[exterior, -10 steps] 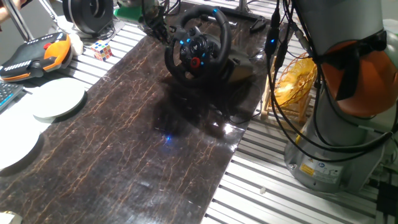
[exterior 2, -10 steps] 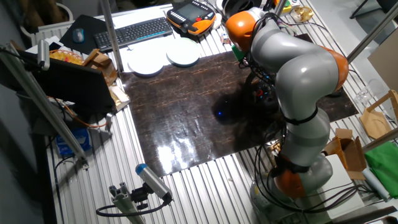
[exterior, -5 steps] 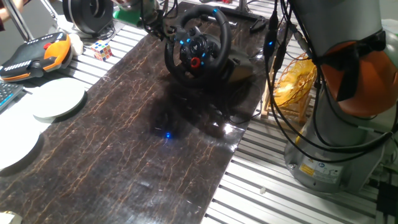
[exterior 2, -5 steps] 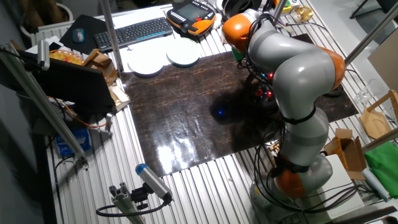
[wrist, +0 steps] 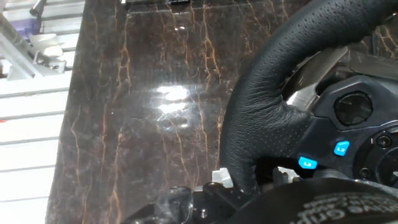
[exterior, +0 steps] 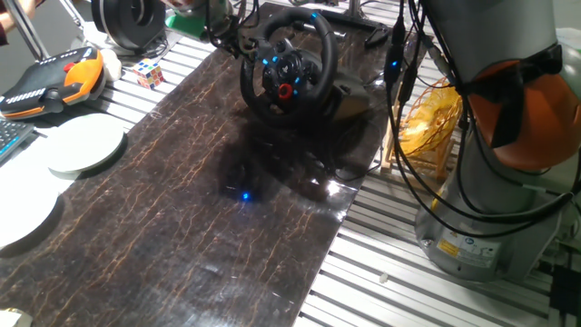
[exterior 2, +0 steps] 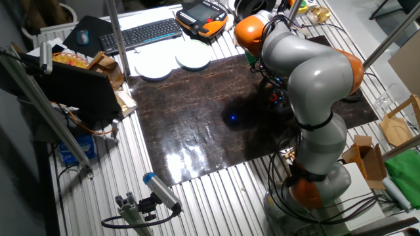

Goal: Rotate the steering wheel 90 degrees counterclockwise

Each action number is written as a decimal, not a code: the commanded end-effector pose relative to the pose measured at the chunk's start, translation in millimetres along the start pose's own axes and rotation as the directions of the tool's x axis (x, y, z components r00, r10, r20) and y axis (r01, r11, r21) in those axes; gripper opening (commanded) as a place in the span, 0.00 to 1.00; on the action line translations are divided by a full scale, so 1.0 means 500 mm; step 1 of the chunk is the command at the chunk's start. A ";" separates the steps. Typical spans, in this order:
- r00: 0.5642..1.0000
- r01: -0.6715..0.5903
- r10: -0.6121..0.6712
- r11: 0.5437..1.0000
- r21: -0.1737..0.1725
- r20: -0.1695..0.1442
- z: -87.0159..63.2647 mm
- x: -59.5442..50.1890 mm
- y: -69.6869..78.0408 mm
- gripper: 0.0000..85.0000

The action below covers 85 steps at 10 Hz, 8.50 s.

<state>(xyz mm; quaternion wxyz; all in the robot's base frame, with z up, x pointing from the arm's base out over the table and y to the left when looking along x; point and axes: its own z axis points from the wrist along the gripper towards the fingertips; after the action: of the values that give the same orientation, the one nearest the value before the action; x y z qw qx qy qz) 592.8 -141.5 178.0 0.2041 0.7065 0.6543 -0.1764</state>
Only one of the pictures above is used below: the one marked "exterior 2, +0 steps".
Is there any long slanted aluminium profile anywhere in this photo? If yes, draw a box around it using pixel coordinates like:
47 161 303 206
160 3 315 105
0 44 95 178

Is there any white gold paper packet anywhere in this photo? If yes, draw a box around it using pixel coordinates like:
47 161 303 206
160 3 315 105
114 90 138 117

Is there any black mouse pad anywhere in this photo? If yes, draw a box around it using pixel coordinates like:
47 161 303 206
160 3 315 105
62 15 114 59

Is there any orange black teach pendant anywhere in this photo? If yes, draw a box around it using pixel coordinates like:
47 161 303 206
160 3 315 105
175 0 229 39

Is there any open brown cardboard box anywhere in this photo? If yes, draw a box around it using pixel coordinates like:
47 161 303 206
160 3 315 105
341 134 388 191

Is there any dark brown marble mat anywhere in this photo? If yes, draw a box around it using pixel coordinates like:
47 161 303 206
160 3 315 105
126 35 380 187

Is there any black office chair base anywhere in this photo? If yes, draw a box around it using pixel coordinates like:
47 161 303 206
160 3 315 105
369 0 420 20

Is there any clear glass cup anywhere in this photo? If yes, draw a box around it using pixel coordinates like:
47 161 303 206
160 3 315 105
375 92 394 111

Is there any aluminium profile post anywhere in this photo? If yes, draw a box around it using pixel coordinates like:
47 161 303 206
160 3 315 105
104 0 131 78

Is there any black filament spool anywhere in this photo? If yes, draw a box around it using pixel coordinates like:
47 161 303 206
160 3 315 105
234 0 277 21

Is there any black camera cable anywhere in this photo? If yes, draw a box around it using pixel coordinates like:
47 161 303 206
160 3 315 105
100 209 183 229

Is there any black gaming steering wheel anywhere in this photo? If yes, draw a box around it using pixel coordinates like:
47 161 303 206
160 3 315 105
255 75 298 114

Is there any wooden plate stand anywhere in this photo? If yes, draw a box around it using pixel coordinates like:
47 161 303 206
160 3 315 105
379 94 420 148

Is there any short aluminium profile stub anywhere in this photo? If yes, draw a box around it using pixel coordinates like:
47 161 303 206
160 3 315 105
114 191 154 236

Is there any blue package box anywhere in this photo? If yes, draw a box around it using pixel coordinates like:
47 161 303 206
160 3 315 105
58 134 98 167

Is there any white round plate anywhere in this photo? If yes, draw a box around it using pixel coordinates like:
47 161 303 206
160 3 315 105
175 39 213 71
134 49 175 81

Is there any silver camera with blue end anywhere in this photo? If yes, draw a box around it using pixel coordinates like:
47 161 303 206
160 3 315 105
142 172 183 212

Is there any beige board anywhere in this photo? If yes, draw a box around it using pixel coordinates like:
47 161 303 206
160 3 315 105
387 37 420 98

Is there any black laptop screen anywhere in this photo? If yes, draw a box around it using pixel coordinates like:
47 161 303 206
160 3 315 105
19 52 123 121

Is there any black computer keyboard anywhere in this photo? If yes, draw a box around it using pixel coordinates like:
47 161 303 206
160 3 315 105
98 18 184 56

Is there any green yellow button box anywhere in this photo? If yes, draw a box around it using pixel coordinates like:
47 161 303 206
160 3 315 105
287 0 310 14

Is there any white rounded object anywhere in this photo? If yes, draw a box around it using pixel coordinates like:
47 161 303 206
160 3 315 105
224 13 236 32

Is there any white paper roll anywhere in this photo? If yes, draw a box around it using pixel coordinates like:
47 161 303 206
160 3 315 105
382 176 413 214

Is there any blue grey computer mouse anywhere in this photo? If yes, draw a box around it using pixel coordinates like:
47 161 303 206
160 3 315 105
76 29 90 47

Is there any silver pole with black base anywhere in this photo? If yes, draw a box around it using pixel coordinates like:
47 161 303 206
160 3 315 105
287 0 303 21

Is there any white flat box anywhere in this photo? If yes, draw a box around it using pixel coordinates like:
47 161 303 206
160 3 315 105
28 37 68 57

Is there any green cloth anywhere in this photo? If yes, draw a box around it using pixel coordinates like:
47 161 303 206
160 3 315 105
384 149 420 210

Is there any orange cable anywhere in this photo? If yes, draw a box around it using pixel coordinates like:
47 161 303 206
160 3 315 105
49 101 114 136

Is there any green flange mount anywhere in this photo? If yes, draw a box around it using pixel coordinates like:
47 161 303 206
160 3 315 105
245 51 259 66

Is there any slanted aluminium bar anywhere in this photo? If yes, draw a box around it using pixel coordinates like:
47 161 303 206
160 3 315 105
362 2 420 69

